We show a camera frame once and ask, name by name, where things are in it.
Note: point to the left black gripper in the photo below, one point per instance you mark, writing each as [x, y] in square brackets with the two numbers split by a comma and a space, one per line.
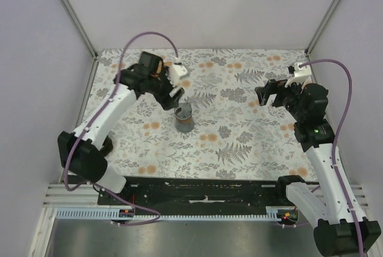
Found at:
[167, 102]

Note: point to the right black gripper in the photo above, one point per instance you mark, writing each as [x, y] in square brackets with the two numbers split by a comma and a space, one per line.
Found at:
[270, 86]

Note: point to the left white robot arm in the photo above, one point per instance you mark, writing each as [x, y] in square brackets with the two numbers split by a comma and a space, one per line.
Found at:
[80, 149]

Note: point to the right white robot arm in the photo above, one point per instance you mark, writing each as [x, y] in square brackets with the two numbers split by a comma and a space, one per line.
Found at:
[340, 225]

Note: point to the floral patterned table mat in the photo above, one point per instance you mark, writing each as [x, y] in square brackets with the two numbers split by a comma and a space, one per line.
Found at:
[233, 137]

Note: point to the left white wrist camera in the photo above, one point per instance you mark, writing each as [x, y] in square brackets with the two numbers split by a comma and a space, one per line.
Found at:
[176, 71]

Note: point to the black mounting base plate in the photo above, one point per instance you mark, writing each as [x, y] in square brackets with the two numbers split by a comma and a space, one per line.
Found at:
[204, 196]

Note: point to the right aluminium frame post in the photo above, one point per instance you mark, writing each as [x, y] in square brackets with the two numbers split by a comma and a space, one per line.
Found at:
[333, 6]

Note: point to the aluminium frame post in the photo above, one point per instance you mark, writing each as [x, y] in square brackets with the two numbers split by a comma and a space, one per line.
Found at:
[333, 6]
[69, 9]

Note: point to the left aluminium frame post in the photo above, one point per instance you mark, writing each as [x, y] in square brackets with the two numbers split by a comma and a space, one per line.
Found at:
[69, 9]

